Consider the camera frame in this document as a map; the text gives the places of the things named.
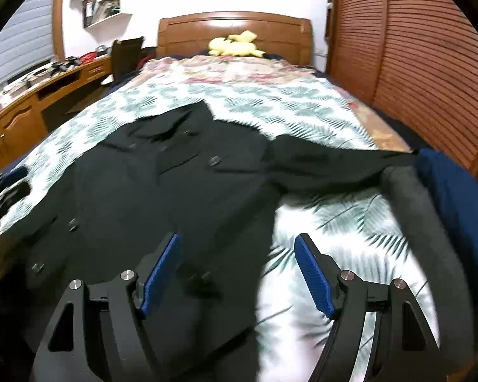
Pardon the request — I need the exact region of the black desk gadget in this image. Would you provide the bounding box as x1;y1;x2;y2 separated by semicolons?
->
44;58;83;75

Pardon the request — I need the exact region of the dark chair with clothes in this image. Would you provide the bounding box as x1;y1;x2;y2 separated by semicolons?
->
112;38;157;85

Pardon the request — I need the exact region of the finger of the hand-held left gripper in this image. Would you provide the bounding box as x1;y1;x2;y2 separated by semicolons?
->
0;166;31;209

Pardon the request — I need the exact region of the dark blue cloth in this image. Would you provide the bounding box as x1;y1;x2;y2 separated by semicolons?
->
415;148;478;291

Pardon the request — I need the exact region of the leaf print blanket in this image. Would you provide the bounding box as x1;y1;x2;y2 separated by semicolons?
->
0;74;443;382

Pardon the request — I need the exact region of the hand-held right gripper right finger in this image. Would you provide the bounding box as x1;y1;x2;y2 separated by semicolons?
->
294;233;444;382

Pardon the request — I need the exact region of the dark blue bed sheet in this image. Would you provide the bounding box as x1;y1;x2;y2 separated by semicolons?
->
100;72;144;97

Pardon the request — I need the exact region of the floral quilt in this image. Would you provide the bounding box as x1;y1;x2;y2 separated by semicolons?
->
137;55;319;86

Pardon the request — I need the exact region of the wooden desk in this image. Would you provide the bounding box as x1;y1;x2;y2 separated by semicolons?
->
0;53;114;187

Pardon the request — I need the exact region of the grey window blind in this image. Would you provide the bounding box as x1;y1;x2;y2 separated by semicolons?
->
0;0;60;93

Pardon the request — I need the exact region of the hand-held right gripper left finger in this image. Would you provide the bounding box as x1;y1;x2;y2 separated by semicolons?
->
30;231;184;382

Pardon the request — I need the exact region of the wooden louvered wardrobe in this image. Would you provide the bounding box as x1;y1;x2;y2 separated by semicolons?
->
326;0;478;186

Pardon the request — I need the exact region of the black coat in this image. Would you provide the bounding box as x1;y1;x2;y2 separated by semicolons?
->
0;101;421;382

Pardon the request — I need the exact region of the grey cloth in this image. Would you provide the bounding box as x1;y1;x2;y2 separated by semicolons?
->
381;165;475;369

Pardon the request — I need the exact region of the wooden headboard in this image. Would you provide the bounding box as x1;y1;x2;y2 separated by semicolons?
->
156;12;315;68

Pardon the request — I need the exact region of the yellow plush toy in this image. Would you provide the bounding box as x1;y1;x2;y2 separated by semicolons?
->
207;31;267;58

